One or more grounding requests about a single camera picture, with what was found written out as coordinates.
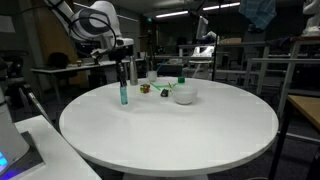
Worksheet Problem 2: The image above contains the green cube block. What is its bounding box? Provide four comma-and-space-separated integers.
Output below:
178, 77, 185, 84

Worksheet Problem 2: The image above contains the blue hanging cloth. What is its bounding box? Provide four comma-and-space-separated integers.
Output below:
239, 0, 277, 30

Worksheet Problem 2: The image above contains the green straw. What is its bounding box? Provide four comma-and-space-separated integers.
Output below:
150, 83, 177, 91

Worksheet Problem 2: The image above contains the wooden side table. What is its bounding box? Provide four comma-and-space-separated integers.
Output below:
268, 94, 320, 180

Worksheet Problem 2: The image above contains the small white cup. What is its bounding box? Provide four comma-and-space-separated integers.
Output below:
146, 71, 157, 82

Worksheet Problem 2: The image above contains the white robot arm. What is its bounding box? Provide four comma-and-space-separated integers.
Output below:
43, 0, 134, 87

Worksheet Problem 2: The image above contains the large white bowl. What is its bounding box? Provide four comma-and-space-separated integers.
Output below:
172, 86, 198, 105

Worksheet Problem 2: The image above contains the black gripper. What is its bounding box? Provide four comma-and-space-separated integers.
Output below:
108, 46, 133, 86

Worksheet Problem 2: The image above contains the silver metal water bottle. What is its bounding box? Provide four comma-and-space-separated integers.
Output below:
129, 56, 138, 86

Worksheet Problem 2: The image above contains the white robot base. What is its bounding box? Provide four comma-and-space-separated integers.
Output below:
0, 87, 30, 175

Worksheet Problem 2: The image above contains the multicoloured puzzle cube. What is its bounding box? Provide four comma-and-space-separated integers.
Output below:
140, 84, 150, 94

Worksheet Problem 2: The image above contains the small black object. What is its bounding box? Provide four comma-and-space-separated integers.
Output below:
160, 89, 169, 97

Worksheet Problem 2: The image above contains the round white table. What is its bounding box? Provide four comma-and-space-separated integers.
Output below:
59, 79, 279, 177

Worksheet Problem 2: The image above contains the white office desk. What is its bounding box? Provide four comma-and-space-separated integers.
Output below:
30, 59, 126, 104

